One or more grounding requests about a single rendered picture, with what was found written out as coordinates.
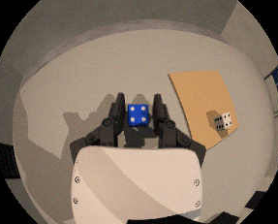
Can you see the blue die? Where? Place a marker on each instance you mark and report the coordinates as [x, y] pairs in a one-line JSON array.
[[138, 115]]

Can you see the white die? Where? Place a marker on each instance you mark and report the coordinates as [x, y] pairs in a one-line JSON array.
[[223, 121]]

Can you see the tan square mat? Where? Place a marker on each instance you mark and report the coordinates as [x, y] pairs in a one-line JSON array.
[[202, 96]]

